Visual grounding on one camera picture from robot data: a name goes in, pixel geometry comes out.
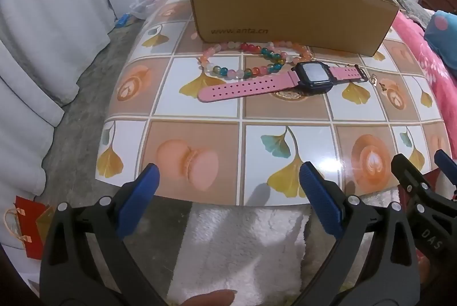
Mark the red gift bag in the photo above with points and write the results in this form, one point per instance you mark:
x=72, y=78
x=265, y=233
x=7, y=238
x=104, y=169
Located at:
x=30, y=231

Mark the white curtain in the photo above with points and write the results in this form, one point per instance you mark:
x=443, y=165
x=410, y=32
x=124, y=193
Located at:
x=43, y=41

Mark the pink floral blanket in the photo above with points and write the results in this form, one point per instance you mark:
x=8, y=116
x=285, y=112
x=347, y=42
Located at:
x=428, y=56

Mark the blue plush toy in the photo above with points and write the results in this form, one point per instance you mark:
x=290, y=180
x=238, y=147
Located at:
x=442, y=27

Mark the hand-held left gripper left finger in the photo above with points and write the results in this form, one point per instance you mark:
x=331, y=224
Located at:
x=139, y=199

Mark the small blue object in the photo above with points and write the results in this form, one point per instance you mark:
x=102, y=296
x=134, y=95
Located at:
x=123, y=20

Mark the gold clover earring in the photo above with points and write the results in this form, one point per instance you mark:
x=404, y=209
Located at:
x=373, y=79

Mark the person's left hand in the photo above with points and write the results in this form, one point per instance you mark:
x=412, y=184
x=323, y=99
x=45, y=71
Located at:
x=210, y=299

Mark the small gold charm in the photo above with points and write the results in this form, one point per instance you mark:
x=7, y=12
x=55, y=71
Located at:
x=385, y=86

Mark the brown cardboard box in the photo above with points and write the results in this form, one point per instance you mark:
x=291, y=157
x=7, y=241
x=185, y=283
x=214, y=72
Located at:
x=285, y=13

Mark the white fluffy towel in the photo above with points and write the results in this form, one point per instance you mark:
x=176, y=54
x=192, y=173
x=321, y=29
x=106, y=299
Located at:
x=242, y=249

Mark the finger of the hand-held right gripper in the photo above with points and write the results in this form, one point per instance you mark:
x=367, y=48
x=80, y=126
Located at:
x=446, y=166
x=428, y=220

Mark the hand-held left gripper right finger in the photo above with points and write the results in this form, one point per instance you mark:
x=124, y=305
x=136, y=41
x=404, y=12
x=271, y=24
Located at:
x=321, y=200

